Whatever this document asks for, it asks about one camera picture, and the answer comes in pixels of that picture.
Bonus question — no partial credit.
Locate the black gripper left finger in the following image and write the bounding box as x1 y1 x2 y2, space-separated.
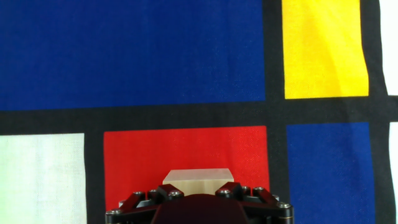
104 183 184 224

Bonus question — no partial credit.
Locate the colour block patterned cloth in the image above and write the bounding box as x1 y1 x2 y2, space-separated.
0 0 398 224

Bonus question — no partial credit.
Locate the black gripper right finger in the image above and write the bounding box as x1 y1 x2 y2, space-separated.
215 181 295 224

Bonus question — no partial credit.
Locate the light wooden cube block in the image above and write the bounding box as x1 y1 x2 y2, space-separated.
162 168 235 197

